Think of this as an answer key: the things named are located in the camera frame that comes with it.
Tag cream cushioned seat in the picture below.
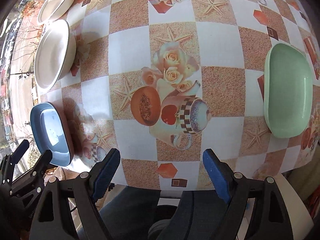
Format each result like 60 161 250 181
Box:
274 174 314 239

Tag white paper bowl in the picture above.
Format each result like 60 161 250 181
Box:
37 0 74 25
34 20 76 92

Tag green square plate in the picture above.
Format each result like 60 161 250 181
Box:
264 43 313 138

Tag blue square plate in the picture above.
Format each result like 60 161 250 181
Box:
30 102 74 167

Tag checkered floral tablecloth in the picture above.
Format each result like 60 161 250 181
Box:
41 0 319 190

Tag blue jeans leg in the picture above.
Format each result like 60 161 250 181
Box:
99 186 227 239

